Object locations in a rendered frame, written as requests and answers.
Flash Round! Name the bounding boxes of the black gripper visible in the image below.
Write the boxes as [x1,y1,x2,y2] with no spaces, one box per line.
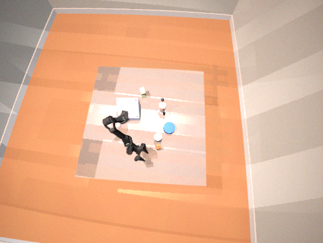
[133,146,148,162]

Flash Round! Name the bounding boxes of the grey cylinder with white top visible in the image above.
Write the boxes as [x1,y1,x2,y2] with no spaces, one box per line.
[154,133,162,142]

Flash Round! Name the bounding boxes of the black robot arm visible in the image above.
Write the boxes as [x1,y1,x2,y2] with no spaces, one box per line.
[102,110,146,155]

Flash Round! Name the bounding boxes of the small orange block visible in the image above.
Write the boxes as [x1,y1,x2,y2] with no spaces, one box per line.
[155,143,161,150]

